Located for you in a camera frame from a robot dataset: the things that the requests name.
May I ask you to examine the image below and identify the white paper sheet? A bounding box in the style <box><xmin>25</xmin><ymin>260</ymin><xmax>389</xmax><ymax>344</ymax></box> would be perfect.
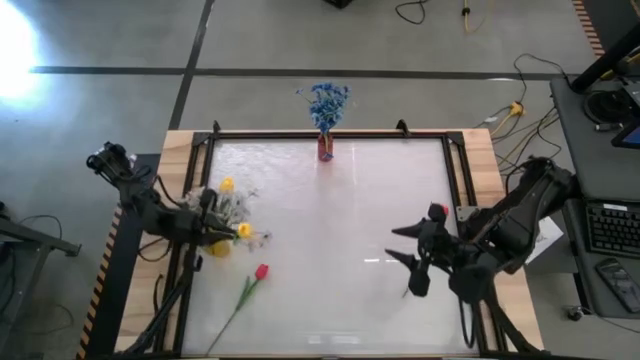
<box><xmin>524</xmin><ymin>215</ymin><xmax>565</xmax><ymax>265</ymax></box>

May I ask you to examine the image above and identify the red artificial tulip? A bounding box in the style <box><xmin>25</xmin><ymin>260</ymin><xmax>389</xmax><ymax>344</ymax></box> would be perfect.
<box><xmin>205</xmin><ymin>263</ymin><xmax>270</xmax><ymax>356</ymax></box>
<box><xmin>401</xmin><ymin>203</ymin><xmax>450</xmax><ymax>300</ymax></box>

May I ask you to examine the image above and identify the black tablet with blue screen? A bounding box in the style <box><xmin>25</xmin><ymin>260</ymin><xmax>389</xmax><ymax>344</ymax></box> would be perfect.
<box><xmin>610</xmin><ymin>117</ymin><xmax>640</xmax><ymax>150</ymax></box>

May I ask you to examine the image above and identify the long black floor cable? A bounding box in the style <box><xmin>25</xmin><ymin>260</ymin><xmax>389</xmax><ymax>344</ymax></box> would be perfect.
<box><xmin>513</xmin><ymin>52</ymin><xmax>572</xmax><ymax>104</ymax></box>

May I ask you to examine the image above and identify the yellow glass vase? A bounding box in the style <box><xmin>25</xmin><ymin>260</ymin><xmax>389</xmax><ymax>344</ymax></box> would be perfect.
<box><xmin>207</xmin><ymin>239</ymin><xmax>232</xmax><ymax>259</ymax></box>

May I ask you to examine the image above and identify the black aluminium table frame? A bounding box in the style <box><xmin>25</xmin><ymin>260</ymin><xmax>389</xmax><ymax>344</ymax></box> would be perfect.
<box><xmin>119</xmin><ymin>118</ymin><xmax>544</xmax><ymax>360</ymax></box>

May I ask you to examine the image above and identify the black hazard-striped platform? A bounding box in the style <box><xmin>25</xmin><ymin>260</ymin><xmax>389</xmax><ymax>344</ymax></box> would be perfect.
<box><xmin>77</xmin><ymin>153</ymin><xmax>161</xmax><ymax>360</ymax></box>

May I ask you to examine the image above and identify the coiled black cable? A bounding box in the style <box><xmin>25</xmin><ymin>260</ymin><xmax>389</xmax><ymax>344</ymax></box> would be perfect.
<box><xmin>582</xmin><ymin>87</ymin><xmax>626</xmax><ymax>124</ymax></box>

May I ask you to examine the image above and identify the black floor cable loop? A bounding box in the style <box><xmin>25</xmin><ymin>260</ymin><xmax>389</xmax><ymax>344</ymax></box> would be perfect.
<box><xmin>394</xmin><ymin>0</ymin><xmax>429</xmax><ymax>26</ymax></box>

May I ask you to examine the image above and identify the yellow floor cable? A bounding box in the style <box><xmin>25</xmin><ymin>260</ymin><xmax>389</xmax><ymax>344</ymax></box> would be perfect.
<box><xmin>462</xmin><ymin>0</ymin><xmax>489</xmax><ymax>35</ymax></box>

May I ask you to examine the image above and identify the yellow plug with cable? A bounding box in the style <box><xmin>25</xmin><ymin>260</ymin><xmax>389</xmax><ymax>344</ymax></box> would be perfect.
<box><xmin>492</xmin><ymin>101</ymin><xmax>526</xmax><ymax>136</ymax></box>

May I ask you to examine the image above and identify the black smartphone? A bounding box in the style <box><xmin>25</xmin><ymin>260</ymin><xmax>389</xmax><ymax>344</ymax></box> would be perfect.
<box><xmin>594</xmin><ymin>257</ymin><xmax>640</xmax><ymax>315</ymax></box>

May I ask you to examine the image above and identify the grey desk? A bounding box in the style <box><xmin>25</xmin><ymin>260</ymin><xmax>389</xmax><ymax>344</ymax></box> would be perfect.
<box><xmin>549</xmin><ymin>77</ymin><xmax>640</xmax><ymax>321</ymax></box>

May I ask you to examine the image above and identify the grey metal stand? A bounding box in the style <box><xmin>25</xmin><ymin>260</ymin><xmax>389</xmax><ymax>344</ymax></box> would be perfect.
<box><xmin>0</xmin><ymin>217</ymin><xmax>82</xmax><ymax>257</ymax></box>

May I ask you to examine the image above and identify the blue artificial flower bunch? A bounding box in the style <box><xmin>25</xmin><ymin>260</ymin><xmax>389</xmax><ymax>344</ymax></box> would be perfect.
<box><xmin>294</xmin><ymin>82</ymin><xmax>352</xmax><ymax>161</ymax></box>

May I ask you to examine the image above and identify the black diagonal beam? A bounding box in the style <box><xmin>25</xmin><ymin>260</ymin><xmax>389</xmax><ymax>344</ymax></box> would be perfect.
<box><xmin>569</xmin><ymin>22</ymin><xmax>640</xmax><ymax>95</ymax></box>

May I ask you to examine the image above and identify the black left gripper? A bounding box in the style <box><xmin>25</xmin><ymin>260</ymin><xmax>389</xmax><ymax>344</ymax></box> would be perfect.
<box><xmin>167</xmin><ymin>188</ymin><xmax>239</xmax><ymax>246</ymax></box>

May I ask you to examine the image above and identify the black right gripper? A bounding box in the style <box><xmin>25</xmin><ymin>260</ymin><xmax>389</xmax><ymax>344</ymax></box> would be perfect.
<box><xmin>384</xmin><ymin>203</ymin><xmax>466</xmax><ymax>297</ymax></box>

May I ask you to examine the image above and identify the red glass vase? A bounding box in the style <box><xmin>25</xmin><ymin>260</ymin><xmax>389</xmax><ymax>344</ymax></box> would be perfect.
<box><xmin>317</xmin><ymin>132</ymin><xmax>335</xmax><ymax>163</ymax></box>

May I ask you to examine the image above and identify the black computer keyboard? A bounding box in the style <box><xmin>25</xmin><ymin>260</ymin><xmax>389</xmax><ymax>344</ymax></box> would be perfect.
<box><xmin>584</xmin><ymin>202</ymin><xmax>640</xmax><ymax>259</ymax></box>

